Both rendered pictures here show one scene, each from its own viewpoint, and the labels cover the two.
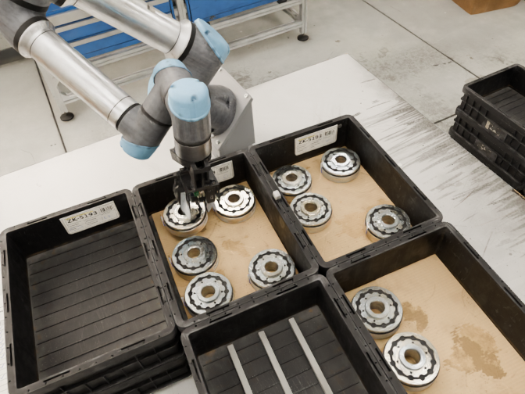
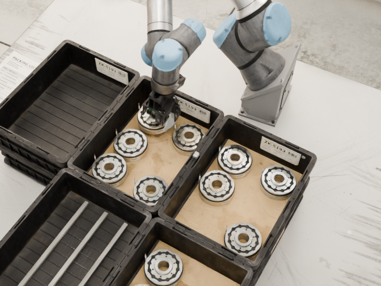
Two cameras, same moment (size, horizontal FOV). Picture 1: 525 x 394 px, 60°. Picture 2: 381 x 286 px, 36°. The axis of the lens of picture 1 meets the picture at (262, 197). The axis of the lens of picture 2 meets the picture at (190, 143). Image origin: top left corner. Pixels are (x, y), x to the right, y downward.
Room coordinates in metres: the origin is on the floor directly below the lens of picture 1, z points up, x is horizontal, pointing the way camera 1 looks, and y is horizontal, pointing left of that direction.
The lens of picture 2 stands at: (0.07, -0.71, 2.31)
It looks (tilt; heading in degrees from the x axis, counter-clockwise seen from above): 55 degrees down; 49
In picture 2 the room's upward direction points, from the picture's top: 2 degrees clockwise
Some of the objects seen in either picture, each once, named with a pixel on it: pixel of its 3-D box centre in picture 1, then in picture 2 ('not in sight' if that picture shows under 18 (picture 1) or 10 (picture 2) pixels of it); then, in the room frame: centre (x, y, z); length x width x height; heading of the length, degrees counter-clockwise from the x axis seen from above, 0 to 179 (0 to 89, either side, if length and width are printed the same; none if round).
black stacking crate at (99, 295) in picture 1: (90, 291); (68, 109); (0.52, 0.39, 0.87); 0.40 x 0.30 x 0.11; 20
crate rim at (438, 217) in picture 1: (337, 183); (240, 186); (0.72, -0.18, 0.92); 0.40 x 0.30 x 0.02; 20
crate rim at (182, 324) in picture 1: (218, 227); (148, 140); (0.62, 0.10, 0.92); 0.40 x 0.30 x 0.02; 20
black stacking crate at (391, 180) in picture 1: (337, 197); (238, 195); (0.72, -0.18, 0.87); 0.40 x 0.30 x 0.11; 20
